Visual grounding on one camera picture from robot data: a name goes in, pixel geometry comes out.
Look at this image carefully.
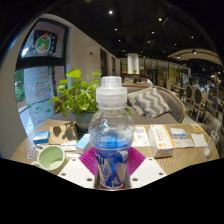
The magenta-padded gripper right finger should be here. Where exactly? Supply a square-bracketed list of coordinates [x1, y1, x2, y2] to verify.
[126, 146, 168, 190]

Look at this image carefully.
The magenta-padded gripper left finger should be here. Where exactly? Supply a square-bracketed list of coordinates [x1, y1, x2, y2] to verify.
[56, 146, 100, 190]

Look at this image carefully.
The clear blue-labelled water bottle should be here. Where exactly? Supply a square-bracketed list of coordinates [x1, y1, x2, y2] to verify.
[87, 75, 136, 191]

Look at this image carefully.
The pale green ceramic mug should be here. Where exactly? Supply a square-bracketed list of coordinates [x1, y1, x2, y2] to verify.
[30, 144, 67, 172]

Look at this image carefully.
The small light blue box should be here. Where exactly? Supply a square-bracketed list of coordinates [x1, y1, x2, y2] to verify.
[74, 132, 93, 155]

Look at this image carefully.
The white and orange box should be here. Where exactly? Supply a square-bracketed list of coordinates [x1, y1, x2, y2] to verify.
[147, 123, 176, 159]

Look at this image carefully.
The printed paper sheet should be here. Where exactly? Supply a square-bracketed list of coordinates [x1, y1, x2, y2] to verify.
[131, 126, 151, 148]

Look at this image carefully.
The white paper leaflet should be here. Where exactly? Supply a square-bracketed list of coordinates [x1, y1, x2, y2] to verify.
[171, 137, 196, 149]

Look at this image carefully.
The small white blue box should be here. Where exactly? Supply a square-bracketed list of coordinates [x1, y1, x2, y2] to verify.
[167, 127, 188, 140]

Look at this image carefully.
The pill blister pack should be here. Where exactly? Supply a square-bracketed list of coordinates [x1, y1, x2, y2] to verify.
[26, 145, 39, 161]

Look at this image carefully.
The blue and white box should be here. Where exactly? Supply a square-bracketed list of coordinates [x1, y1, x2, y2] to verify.
[32, 130, 51, 145]

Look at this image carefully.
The white paper napkin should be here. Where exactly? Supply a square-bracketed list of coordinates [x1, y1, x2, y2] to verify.
[190, 132, 209, 149]

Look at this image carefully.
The yellow card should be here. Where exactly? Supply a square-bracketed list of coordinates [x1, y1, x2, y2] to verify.
[189, 123, 204, 133]

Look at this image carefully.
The clear drinking glass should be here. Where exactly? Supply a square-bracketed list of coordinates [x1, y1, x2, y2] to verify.
[202, 129, 221, 159]

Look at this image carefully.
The curved grey sofa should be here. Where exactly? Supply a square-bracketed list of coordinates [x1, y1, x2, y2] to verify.
[53, 82, 187, 126]

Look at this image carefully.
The grey white chevron cushion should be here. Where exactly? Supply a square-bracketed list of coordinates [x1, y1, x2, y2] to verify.
[126, 86, 172, 119]

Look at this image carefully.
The green potted plant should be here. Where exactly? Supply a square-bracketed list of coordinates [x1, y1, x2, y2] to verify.
[47, 68, 103, 135]

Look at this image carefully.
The group of dining chairs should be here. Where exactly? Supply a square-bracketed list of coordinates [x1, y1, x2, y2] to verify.
[165, 82, 224, 125]

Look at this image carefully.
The person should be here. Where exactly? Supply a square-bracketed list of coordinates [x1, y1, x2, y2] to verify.
[137, 73, 155, 86]

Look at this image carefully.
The window with festive decals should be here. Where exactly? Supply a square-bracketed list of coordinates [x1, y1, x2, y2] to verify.
[14, 17, 70, 135]

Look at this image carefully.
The group of ceiling lights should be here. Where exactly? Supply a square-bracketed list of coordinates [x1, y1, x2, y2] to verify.
[106, 8, 214, 56]

